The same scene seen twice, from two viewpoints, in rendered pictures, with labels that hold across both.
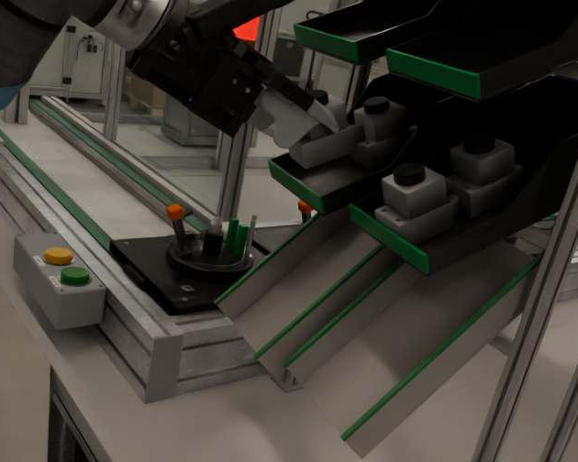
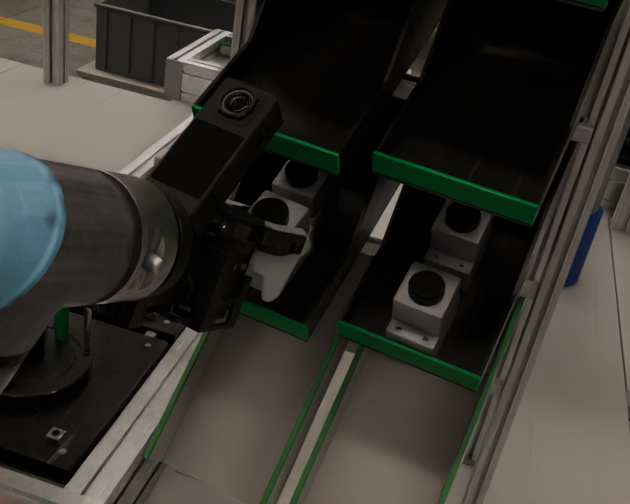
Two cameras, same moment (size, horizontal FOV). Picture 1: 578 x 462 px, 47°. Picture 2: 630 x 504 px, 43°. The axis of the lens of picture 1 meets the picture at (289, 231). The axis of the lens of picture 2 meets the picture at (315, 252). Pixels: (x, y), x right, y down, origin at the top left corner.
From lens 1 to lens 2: 0.45 m
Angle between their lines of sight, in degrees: 36
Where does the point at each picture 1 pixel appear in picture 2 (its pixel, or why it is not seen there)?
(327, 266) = (256, 353)
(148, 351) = not seen: outside the picture
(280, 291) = (208, 403)
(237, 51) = (238, 234)
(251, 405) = not seen: outside the picture
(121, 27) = (130, 294)
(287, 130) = (276, 280)
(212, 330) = (125, 475)
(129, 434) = not seen: outside the picture
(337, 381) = (344, 491)
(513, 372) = (505, 409)
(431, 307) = (408, 371)
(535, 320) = (529, 363)
